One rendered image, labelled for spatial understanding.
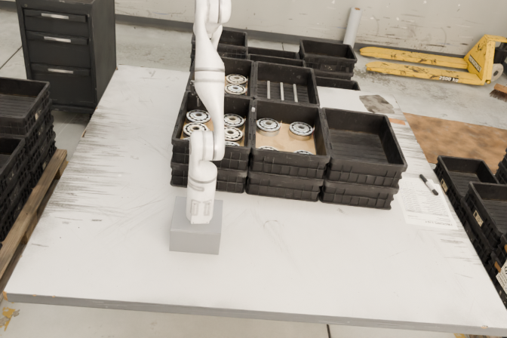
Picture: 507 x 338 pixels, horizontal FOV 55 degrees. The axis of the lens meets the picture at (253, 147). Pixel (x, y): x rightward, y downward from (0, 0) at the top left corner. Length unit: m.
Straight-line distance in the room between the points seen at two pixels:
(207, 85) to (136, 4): 3.89
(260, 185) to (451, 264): 0.76
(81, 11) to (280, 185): 1.81
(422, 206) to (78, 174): 1.40
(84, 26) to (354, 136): 1.85
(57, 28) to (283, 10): 2.61
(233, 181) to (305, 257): 0.42
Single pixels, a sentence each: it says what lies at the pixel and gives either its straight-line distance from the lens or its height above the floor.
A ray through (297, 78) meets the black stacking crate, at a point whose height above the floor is 0.87.
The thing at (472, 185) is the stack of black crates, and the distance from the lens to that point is 2.85.
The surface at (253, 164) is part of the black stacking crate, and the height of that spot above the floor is 0.86.
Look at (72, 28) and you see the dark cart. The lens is 3.30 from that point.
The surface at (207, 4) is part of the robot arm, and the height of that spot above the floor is 1.47.
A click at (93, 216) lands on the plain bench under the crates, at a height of 0.70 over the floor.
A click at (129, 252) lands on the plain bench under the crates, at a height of 0.70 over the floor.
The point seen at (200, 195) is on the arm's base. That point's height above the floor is 0.92.
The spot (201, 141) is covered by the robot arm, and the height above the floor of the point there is 1.12.
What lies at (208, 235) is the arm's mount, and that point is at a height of 0.79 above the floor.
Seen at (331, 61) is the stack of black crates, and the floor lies 0.56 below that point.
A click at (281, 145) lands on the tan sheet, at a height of 0.83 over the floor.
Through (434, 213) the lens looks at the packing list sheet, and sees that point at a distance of 2.15.
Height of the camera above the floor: 1.94
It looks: 34 degrees down
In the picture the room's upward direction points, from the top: 9 degrees clockwise
